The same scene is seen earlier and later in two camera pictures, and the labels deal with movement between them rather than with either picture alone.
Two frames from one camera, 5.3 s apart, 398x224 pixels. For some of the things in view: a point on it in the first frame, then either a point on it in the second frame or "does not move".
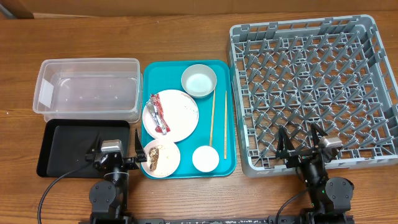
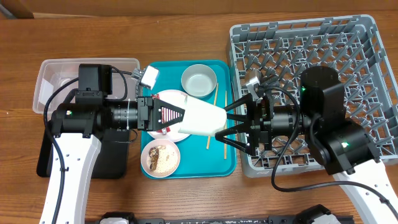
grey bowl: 199,81 does not move
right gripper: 285,148 to 256,115
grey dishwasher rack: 331,72 does not move
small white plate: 163,158 does not move
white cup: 205,158 to 202,118
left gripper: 133,163 to 153,112
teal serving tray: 216,127 does not move
